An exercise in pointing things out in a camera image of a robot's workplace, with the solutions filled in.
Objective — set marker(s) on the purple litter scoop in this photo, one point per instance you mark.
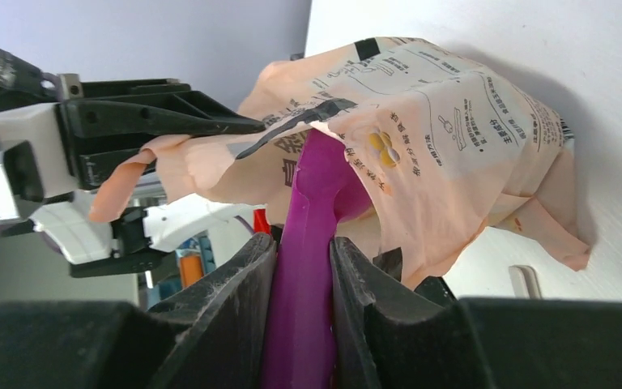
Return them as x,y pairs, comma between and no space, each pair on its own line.
299,349

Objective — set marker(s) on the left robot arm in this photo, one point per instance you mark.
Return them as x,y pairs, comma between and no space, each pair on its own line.
146,230

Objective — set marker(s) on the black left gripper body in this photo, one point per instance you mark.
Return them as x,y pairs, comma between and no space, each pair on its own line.
75,145

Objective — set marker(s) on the beige cat litter bag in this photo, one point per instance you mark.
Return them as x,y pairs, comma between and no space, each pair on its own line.
443,145

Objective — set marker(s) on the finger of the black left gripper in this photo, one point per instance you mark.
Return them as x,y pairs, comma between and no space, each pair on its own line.
93,169
166,113

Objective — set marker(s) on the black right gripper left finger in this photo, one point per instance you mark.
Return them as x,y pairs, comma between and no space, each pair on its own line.
209,335

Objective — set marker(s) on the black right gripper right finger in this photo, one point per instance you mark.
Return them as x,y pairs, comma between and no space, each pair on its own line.
390,337

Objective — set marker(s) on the white bag clip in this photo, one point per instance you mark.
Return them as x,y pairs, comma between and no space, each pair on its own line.
524,282

